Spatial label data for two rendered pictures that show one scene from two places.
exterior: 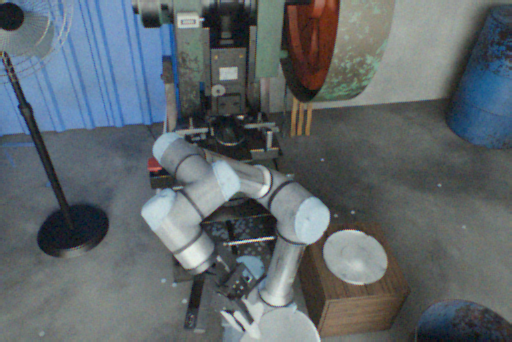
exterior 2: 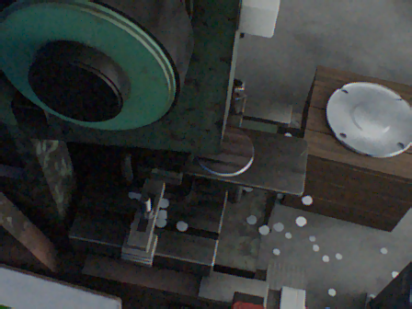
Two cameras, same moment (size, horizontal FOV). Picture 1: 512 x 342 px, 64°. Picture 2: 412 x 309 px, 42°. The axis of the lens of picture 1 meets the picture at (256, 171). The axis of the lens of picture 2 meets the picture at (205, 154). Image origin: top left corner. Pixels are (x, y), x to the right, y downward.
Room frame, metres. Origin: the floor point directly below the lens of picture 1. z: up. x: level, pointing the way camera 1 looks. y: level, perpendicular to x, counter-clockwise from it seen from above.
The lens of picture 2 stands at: (1.25, 0.73, 1.72)
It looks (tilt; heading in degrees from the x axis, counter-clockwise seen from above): 57 degrees down; 290
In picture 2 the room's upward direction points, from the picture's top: 6 degrees clockwise
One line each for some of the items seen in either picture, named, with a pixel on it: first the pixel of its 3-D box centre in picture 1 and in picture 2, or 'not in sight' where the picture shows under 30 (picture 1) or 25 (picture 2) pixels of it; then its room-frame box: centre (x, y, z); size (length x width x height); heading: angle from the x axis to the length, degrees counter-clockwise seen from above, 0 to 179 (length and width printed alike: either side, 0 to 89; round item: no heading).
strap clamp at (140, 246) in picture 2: (189, 127); (145, 215); (1.52, 0.32, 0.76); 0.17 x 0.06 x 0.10; 104
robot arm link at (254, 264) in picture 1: (248, 277); not in sight; (0.83, 0.01, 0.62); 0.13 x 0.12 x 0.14; 42
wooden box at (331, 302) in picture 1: (347, 278); (355, 149); (1.14, -0.47, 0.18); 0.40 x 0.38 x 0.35; 10
